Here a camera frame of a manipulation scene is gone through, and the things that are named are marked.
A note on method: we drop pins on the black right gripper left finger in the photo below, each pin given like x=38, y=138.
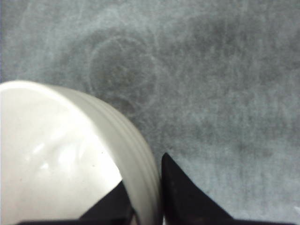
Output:
x=113, y=209

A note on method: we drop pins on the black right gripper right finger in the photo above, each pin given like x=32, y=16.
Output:
x=184, y=202

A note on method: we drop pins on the beige ribbed bowl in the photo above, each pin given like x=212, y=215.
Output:
x=62, y=150

